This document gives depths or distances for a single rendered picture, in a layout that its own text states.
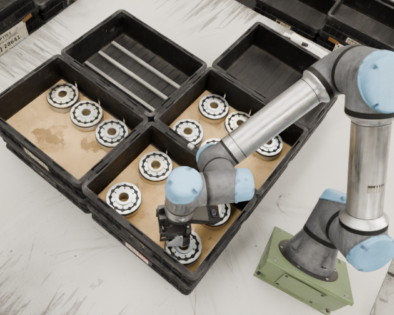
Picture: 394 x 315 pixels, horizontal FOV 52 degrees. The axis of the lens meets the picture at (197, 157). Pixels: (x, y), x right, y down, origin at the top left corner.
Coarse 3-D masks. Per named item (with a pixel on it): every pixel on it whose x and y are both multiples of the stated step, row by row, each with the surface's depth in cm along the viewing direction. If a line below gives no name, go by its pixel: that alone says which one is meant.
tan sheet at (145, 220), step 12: (132, 168) 126; (156, 168) 127; (120, 180) 124; (132, 180) 124; (144, 192) 122; (156, 192) 123; (144, 204) 120; (156, 204) 121; (144, 216) 119; (144, 228) 117; (156, 228) 117; (192, 228) 118; (204, 228) 119; (156, 240) 115; (204, 240) 117; (216, 240) 117; (204, 252) 115
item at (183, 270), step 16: (144, 128) 122; (160, 128) 122; (128, 144) 118; (112, 160) 115; (96, 176) 112; (112, 208) 108; (128, 224) 106; (144, 240) 105; (224, 240) 107; (160, 256) 106; (208, 256) 106; (192, 272) 102
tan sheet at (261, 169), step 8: (200, 96) 143; (192, 104) 141; (184, 112) 139; (192, 112) 139; (176, 120) 137; (200, 120) 138; (224, 120) 139; (208, 128) 136; (216, 128) 137; (208, 136) 135; (216, 136) 135; (224, 136) 135; (280, 152) 135; (248, 160) 132; (256, 160) 132; (264, 160) 132; (272, 160) 133; (280, 160) 133; (248, 168) 130; (256, 168) 131; (264, 168) 131; (272, 168) 131; (256, 176) 129; (264, 176) 129; (256, 184) 128
